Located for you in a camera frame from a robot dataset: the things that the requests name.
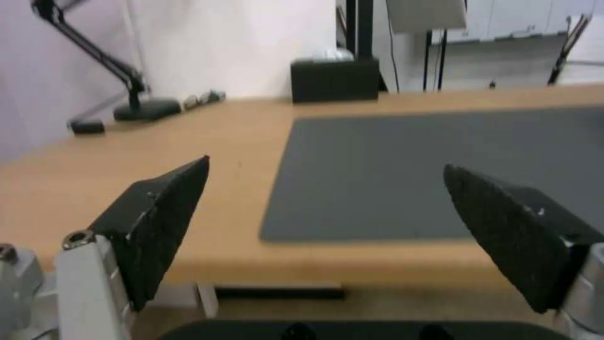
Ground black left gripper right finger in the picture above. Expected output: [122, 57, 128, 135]
[443, 164, 604, 340]

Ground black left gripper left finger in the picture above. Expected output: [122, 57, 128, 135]
[0, 154, 210, 340]

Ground dark grey desk mat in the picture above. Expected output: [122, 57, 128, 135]
[260, 108, 604, 243]

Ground small black puck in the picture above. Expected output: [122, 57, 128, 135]
[69, 121, 107, 135]

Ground small dark clutter item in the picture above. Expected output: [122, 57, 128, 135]
[182, 90, 227, 110]

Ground black desk lamp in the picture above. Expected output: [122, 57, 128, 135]
[29, 0, 183, 122]

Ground black box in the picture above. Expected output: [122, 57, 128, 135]
[289, 58, 381, 104]

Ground grey board on stand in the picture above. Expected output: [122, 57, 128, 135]
[384, 0, 469, 92]

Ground silver round object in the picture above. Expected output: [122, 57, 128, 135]
[301, 46, 355, 63]

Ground black monitor stand pole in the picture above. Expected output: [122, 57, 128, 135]
[345, 0, 378, 61]

